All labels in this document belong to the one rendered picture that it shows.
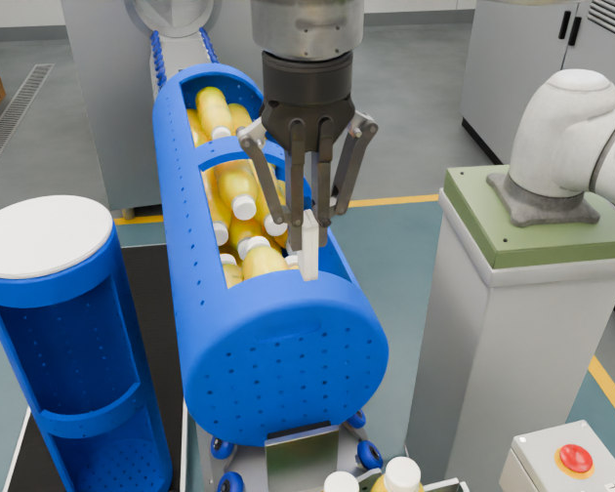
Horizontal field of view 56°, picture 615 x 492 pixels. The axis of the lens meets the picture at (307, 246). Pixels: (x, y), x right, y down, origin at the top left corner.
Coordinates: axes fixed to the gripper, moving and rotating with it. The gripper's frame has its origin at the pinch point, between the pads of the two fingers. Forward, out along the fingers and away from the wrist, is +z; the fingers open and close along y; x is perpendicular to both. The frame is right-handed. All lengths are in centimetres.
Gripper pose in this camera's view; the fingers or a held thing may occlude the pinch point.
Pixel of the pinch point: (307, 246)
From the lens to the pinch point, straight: 59.9
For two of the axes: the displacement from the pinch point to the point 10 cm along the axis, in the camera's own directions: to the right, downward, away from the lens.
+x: -2.5, -5.7, 7.8
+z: 0.0, 8.0, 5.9
